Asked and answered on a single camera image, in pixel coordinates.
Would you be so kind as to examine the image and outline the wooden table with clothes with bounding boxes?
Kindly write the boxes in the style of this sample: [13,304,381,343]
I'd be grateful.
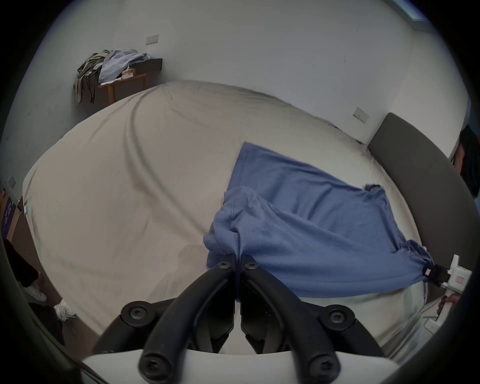
[73,49,164,108]

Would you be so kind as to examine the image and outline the blue shirt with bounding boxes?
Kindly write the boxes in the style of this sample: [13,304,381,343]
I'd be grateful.
[203,142,436,299]

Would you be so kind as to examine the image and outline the dark grey padded headboard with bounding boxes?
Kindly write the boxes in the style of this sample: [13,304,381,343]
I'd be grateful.
[367,112,478,271]

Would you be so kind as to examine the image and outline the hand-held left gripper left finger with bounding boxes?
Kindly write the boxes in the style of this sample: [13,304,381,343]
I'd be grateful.
[92,257,239,382]

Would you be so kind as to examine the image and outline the bed with beige sheet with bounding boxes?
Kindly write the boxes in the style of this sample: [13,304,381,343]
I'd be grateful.
[22,80,429,365]

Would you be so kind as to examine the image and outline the person's right hand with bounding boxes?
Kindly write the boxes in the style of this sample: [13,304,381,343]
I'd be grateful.
[436,294,460,316]

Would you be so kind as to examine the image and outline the cardboard carton with purple print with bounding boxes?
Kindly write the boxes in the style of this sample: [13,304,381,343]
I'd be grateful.
[0,189,24,241]

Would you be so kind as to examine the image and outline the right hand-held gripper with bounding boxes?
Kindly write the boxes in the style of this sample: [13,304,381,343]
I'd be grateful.
[422,254,473,333]

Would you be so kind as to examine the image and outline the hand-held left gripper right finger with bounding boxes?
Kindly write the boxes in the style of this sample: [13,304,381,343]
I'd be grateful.
[240,257,384,383]

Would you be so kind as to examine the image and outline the person's body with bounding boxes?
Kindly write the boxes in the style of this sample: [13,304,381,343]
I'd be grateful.
[452,125,480,205]

